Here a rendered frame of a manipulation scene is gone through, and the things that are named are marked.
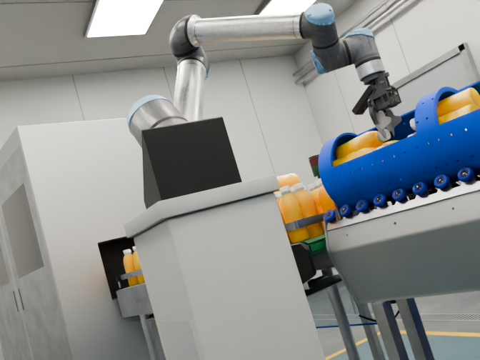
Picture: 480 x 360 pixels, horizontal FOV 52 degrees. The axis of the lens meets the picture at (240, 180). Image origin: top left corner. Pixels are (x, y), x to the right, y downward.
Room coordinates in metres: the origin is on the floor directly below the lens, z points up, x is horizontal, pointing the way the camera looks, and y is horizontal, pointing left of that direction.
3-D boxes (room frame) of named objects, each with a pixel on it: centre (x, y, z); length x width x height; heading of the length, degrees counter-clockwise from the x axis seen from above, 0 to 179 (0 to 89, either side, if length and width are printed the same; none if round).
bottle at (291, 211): (1.86, -0.15, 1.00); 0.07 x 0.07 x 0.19
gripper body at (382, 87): (1.65, -0.54, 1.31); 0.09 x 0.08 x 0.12; 40
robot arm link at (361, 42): (1.65, -0.53, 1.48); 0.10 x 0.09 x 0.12; 83
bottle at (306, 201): (1.91, -0.21, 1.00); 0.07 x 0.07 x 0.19
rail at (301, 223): (1.93, -0.30, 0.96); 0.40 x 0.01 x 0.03; 130
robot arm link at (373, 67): (1.65, -0.54, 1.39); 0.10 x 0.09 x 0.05; 130
